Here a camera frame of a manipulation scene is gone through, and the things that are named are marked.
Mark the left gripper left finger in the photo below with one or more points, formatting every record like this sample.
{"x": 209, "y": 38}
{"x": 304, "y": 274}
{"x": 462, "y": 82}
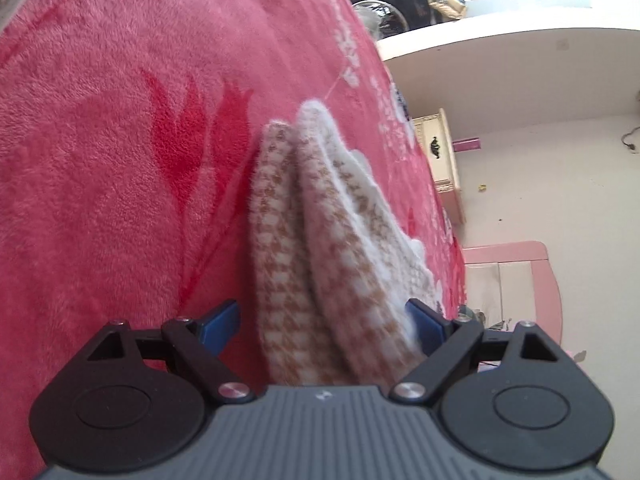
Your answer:
{"x": 131, "y": 399}

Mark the pink bed headboard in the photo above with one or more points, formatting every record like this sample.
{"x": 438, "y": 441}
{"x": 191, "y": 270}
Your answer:
{"x": 513, "y": 282}

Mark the pink cup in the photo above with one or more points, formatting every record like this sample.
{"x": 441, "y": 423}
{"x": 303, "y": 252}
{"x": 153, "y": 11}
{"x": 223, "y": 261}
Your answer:
{"x": 465, "y": 145}

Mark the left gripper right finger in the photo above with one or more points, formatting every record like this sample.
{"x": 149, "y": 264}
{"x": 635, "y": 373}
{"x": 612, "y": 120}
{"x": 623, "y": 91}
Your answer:
{"x": 512, "y": 400}

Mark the beige houndstooth knit cardigan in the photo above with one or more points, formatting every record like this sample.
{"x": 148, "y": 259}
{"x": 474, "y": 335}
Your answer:
{"x": 333, "y": 268}

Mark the cream bedside nightstand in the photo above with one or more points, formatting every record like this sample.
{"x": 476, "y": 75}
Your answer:
{"x": 433, "y": 134}

